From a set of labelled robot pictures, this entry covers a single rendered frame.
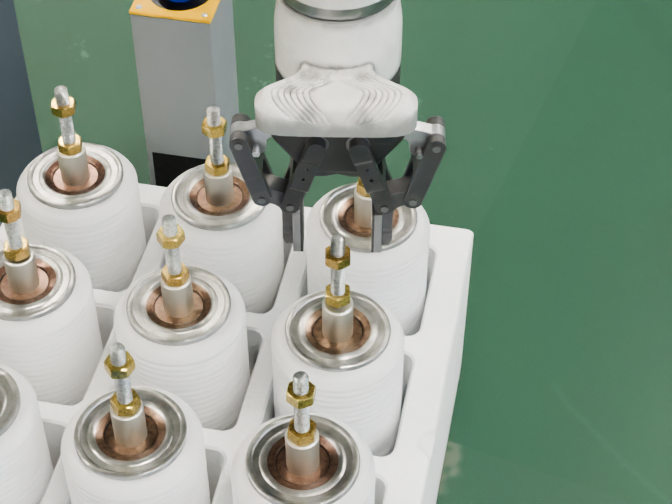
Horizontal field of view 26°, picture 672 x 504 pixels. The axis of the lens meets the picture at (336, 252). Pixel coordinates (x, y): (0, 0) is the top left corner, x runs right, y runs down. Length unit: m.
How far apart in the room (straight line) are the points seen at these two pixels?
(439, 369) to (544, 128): 0.54
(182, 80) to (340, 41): 0.45
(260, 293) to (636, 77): 0.66
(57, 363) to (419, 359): 0.27
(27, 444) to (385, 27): 0.39
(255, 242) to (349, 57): 0.33
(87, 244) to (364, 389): 0.27
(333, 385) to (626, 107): 0.72
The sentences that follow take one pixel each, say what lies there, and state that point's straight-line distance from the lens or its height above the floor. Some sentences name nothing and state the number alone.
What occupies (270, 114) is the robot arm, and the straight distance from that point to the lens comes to 0.81.
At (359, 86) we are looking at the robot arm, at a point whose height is 0.52.
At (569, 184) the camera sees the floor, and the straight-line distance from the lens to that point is 1.54.
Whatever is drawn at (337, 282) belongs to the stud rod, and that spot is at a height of 0.31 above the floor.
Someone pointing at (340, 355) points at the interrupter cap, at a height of 0.25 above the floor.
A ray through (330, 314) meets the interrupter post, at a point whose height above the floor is 0.28.
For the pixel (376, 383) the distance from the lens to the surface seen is 1.03.
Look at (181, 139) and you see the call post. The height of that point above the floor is 0.18.
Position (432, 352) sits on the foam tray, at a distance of 1.12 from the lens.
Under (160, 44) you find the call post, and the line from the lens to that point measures 1.24.
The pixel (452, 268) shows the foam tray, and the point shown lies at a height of 0.18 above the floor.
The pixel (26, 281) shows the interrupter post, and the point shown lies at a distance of 1.08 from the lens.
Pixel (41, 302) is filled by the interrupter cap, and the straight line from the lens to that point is 1.08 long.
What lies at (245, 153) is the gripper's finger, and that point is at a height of 0.43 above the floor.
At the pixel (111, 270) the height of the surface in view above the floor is 0.19.
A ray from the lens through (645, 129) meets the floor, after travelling 1.62.
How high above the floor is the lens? 1.03
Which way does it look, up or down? 46 degrees down
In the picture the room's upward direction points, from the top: straight up
